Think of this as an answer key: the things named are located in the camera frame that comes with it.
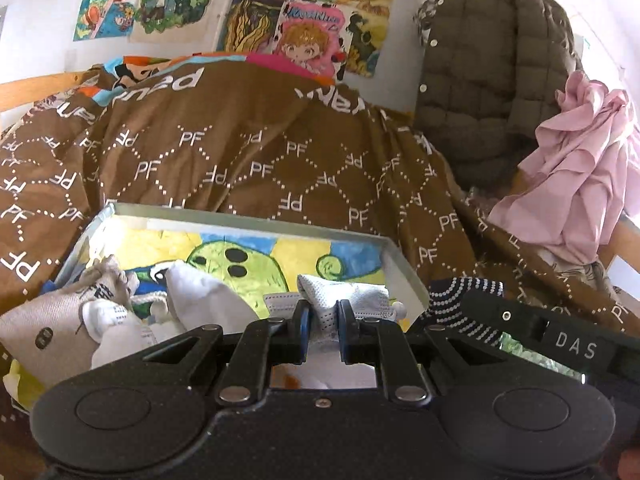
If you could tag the black white dotted sock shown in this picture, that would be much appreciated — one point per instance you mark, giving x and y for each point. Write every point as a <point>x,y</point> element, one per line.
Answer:
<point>445,305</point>

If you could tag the pink cartoon girl poster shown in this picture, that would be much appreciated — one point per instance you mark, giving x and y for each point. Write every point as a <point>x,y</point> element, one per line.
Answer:
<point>310,40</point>

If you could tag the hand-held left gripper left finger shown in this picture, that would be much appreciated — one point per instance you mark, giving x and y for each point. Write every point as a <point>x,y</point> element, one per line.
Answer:
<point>300,332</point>

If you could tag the sea creatures painting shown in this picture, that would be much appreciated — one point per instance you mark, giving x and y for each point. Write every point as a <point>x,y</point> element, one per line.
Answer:
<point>250,15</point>

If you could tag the pink cloth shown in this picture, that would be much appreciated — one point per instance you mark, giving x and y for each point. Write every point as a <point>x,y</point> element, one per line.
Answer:
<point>575,170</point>

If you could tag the beige plush toy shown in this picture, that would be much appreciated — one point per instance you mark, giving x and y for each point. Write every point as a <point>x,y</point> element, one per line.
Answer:
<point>45,310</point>

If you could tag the yellow plastic bag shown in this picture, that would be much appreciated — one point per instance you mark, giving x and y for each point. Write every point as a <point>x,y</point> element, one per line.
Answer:
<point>22,382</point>

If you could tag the white sock grey print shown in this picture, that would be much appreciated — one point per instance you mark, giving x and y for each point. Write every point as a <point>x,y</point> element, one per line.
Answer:
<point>107,330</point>

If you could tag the brown printed blanket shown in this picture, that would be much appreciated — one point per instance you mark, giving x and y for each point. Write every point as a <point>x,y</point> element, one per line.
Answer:
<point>250,150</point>

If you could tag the white face mask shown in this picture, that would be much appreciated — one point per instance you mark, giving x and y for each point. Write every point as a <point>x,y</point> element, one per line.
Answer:
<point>370,300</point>

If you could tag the grey tray with painted picture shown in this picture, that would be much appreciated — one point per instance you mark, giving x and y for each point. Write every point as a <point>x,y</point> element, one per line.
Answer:
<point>280,255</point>

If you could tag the blond cartoon character poster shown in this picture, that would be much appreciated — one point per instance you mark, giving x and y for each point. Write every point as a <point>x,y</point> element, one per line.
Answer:
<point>175,0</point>

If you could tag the olive puffer jacket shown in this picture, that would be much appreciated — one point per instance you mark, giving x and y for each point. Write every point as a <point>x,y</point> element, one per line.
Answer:
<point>480,70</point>

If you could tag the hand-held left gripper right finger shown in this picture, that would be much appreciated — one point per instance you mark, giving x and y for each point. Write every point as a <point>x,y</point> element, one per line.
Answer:
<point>345,332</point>

